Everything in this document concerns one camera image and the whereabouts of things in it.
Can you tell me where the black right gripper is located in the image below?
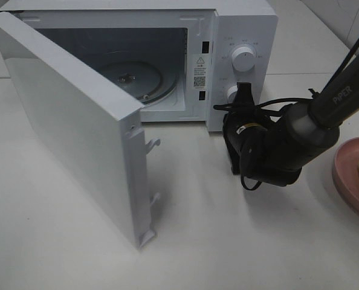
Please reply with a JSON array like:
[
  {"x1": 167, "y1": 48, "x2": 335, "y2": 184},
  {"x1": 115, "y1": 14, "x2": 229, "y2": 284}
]
[{"x1": 222, "y1": 82, "x2": 269, "y2": 175}]

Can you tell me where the pink plate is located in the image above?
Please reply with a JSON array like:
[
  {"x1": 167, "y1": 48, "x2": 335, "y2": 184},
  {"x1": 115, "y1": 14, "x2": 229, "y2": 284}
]
[{"x1": 332, "y1": 137, "x2": 359, "y2": 215}]

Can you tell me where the white microwave door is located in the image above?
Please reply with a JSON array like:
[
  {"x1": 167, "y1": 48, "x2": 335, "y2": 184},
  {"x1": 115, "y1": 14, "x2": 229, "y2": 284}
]
[{"x1": 0, "y1": 12, "x2": 161, "y2": 248}]

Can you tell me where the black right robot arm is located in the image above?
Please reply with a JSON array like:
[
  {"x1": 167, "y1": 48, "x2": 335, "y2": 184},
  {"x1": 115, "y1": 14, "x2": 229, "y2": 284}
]
[{"x1": 213, "y1": 38, "x2": 359, "y2": 191}]

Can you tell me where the lower white microwave knob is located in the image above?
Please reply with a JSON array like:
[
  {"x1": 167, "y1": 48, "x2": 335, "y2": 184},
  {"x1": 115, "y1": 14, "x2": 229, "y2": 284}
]
[{"x1": 226, "y1": 85, "x2": 238, "y2": 103}]

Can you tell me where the white microwave knob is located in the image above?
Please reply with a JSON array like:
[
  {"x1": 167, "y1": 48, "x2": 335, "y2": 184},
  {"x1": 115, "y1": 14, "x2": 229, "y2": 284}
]
[
  {"x1": 226, "y1": 85, "x2": 238, "y2": 103},
  {"x1": 231, "y1": 43, "x2": 256, "y2": 73}
]

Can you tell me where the upper white microwave knob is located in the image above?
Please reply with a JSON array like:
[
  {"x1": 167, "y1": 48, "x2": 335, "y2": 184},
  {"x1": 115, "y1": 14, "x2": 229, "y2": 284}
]
[{"x1": 231, "y1": 43, "x2": 256, "y2": 73}]

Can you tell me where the white microwave oven body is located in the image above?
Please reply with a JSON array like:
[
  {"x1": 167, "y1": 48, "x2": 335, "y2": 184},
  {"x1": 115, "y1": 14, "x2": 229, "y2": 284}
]
[{"x1": 0, "y1": 1, "x2": 278, "y2": 132}]

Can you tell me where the black right camera cable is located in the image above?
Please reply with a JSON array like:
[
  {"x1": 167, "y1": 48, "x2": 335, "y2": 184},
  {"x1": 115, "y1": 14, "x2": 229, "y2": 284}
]
[{"x1": 213, "y1": 22, "x2": 359, "y2": 191}]

